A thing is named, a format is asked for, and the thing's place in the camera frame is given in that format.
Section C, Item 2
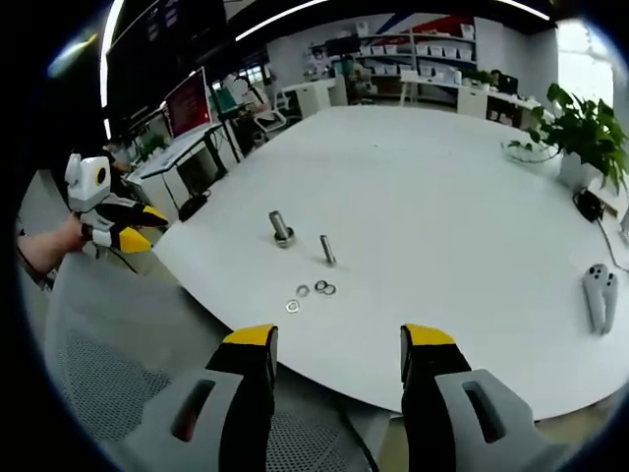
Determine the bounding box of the white shelf unit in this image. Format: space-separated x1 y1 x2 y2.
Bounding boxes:
354 29 479 105

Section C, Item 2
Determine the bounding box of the red screen monitor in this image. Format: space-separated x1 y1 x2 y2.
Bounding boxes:
163 66 214 143

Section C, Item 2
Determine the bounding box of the curved ceiling light strip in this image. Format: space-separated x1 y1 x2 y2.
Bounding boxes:
100 0 125 140

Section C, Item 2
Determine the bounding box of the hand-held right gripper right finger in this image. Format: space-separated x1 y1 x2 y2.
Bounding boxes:
399 323 576 472

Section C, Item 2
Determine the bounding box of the white office chair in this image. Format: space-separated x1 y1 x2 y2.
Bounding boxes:
248 73 291 137

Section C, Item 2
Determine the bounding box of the clear glass dish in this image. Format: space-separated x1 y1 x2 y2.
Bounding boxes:
499 139 560 164

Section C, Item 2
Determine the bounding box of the white background desk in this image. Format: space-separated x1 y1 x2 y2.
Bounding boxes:
398 71 542 122

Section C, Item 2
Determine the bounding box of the black oval device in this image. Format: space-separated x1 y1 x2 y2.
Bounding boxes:
177 194 211 223

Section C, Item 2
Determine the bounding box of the black power adapter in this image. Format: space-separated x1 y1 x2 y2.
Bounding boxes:
572 189 604 221

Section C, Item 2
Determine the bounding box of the teal bag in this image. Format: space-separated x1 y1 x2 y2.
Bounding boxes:
212 87 238 118

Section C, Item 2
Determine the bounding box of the row of white storage bins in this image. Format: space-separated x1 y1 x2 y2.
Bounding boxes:
358 29 477 83

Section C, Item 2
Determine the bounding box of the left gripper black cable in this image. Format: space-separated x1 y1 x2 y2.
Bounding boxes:
102 245 143 276

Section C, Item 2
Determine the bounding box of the long ceiling light strip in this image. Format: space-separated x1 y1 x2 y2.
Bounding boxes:
234 0 551 43

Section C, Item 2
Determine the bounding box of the black adapter cable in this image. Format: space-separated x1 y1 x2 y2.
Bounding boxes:
594 215 629 272

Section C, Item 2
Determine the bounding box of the white plant pot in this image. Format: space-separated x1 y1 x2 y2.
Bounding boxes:
558 150 604 191

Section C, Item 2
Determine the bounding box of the thin threaded steel stud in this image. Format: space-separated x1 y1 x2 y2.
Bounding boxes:
318 234 339 267

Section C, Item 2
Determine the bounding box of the white low cabinet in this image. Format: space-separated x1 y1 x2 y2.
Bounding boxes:
282 78 349 119

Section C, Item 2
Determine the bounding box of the white handheld controller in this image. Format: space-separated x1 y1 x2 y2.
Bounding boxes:
582 264 619 336

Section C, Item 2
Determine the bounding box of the bright window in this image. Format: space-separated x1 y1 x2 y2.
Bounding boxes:
557 19 615 94

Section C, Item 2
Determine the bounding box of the grey mesh office chair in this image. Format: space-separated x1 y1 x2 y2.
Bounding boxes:
42 253 394 472

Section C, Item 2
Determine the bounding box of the person's left hand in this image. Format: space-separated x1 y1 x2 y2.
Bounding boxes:
43 214 95 260

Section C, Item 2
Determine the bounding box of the thick threaded steel stud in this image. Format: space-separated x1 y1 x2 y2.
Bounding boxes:
267 209 297 250

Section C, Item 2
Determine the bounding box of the large green leafy plant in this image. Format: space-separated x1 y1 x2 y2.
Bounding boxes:
508 82 629 194

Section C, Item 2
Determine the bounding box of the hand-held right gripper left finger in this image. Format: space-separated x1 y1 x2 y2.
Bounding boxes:
122 323 280 472

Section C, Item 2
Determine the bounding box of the white side desk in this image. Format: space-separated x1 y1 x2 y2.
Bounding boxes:
131 121 226 210

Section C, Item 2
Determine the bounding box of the small leafy desk plant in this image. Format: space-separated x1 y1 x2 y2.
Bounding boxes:
137 131 169 159

